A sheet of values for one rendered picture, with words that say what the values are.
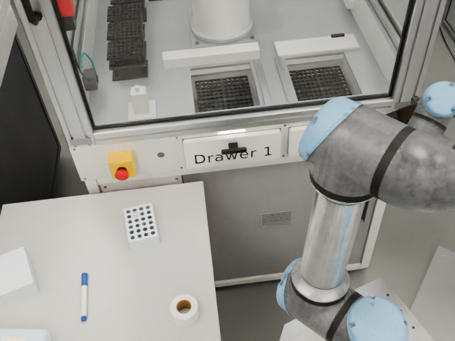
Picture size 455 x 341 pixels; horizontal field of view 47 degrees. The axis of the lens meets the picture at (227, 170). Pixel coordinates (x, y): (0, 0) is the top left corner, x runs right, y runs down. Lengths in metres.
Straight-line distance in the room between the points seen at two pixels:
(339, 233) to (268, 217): 1.03
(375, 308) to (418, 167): 0.40
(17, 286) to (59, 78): 0.55
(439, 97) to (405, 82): 0.42
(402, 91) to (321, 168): 0.81
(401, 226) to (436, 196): 1.78
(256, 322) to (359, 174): 1.51
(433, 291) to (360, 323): 1.33
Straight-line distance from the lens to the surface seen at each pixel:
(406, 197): 0.77
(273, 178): 1.74
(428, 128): 1.18
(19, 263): 1.54
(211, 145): 1.55
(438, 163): 0.77
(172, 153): 1.59
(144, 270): 1.48
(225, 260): 2.09
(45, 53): 1.38
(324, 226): 0.91
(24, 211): 1.72
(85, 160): 1.61
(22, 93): 2.44
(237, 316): 2.24
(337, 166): 0.79
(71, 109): 1.48
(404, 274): 2.42
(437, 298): 2.35
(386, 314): 1.08
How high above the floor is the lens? 2.00
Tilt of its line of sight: 48 degrees down
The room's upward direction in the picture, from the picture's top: 4 degrees counter-clockwise
